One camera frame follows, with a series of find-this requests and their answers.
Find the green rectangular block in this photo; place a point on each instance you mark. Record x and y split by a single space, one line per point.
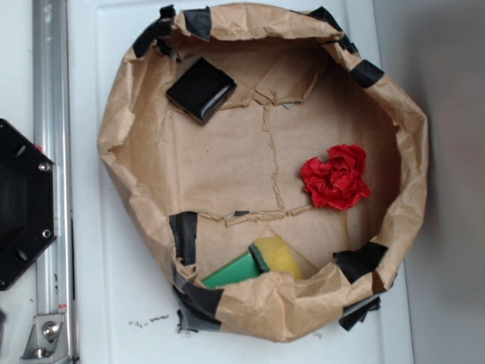
240 269

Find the brown paper bag tray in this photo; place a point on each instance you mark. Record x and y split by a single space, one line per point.
202 194

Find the white tray board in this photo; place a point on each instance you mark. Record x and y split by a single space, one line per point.
126 311

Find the metal corner bracket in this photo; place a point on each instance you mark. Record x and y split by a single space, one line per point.
47 342

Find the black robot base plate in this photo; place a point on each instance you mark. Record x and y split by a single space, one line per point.
27 204

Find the yellow green sponge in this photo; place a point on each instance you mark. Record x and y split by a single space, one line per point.
273 254

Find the red crumpled paper ball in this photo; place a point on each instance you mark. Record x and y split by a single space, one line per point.
337 183

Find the black box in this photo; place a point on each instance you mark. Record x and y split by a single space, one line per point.
202 90

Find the aluminium profile rail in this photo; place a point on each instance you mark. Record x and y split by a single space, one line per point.
51 121

